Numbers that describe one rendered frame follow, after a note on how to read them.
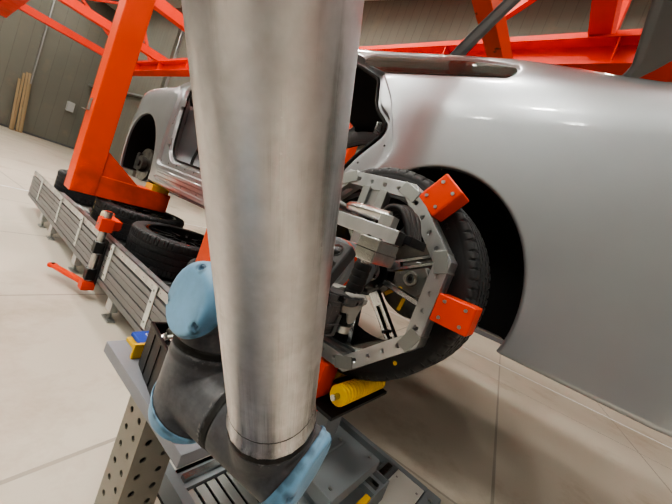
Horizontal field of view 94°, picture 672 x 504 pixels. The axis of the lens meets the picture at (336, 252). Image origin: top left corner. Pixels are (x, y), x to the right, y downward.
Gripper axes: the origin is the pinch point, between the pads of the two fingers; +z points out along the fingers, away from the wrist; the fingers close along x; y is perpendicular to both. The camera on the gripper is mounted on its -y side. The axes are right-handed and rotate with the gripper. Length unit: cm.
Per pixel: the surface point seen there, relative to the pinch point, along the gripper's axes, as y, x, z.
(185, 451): 38.0, -11.2, -19.5
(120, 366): 39, -42, -21
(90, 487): 83, -51, -14
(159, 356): 29.4, -30.4, -19.0
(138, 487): 65, -30, -13
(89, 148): -1, -253, 14
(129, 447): 55, -33, -17
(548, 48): -237, -54, 267
